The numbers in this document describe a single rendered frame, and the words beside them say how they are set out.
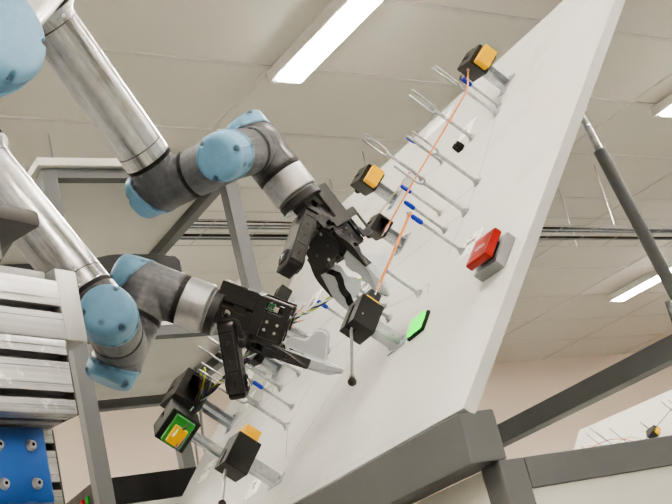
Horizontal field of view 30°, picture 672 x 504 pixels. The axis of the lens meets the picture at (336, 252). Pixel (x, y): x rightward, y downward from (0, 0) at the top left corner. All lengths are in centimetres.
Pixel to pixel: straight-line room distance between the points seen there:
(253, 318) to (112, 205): 138
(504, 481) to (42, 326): 58
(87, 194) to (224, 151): 125
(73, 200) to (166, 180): 118
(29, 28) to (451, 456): 71
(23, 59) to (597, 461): 86
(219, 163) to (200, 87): 397
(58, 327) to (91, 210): 170
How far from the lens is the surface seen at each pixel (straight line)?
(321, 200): 197
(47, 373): 143
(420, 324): 187
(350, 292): 198
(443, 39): 596
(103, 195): 308
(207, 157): 186
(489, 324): 165
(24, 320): 144
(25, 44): 143
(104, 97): 188
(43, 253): 173
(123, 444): 1013
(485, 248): 173
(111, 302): 167
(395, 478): 168
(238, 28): 543
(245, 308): 183
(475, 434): 155
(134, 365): 181
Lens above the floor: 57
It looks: 19 degrees up
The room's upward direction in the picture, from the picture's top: 14 degrees counter-clockwise
